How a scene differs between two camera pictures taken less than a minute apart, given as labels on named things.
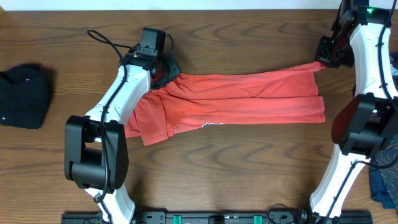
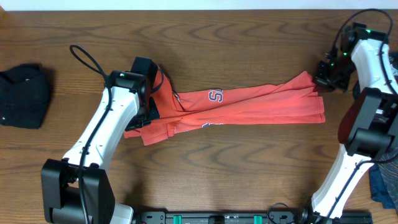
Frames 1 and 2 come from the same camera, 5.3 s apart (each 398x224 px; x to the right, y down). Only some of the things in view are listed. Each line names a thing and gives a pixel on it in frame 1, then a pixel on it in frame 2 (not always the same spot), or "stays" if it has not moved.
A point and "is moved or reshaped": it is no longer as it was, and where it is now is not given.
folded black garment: [24, 96] stays
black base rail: [219, 217] stays
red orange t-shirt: [206, 98] is moved or reshaped
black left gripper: [173, 70] -> [149, 112]
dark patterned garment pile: [384, 182] stays
